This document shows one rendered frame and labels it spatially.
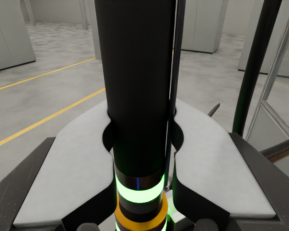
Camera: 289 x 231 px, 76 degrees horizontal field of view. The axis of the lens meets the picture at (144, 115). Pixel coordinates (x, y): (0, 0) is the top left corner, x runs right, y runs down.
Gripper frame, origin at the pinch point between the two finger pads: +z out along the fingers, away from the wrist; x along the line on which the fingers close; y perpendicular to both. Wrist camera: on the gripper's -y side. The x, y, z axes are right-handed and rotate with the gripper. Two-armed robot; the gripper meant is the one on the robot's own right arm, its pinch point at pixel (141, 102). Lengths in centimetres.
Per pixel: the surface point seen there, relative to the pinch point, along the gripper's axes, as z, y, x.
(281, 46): 110, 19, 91
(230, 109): 268, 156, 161
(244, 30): 1064, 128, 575
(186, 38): 712, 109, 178
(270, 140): 83, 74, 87
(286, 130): 73, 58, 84
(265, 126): 93, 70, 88
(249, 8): 1065, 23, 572
